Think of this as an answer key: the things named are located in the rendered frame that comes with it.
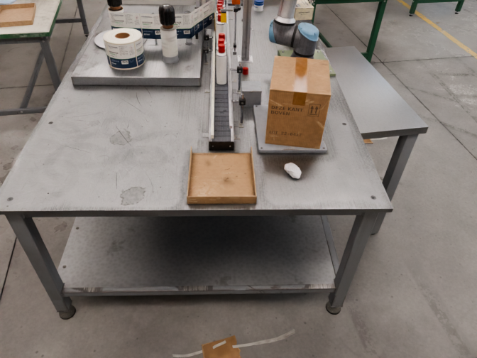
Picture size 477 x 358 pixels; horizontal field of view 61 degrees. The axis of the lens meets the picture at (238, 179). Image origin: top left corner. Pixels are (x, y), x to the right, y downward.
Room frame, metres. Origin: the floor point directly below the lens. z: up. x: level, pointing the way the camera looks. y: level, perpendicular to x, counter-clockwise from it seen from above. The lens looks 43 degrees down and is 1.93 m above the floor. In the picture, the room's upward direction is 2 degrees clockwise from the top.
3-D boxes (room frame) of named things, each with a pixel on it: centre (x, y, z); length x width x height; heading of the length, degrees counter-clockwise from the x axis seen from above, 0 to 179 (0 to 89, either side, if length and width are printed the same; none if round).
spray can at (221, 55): (1.86, 0.11, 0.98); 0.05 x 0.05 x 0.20
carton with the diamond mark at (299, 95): (1.54, -0.24, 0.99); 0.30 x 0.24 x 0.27; 174
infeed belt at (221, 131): (2.19, 0.13, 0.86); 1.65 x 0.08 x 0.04; 4
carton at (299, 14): (2.66, -0.35, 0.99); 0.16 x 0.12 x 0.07; 13
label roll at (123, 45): (2.06, 0.65, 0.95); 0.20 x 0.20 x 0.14
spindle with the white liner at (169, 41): (2.10, 0.41, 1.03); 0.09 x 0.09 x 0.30
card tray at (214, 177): (1.20, 0.07, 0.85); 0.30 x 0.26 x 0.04; 4
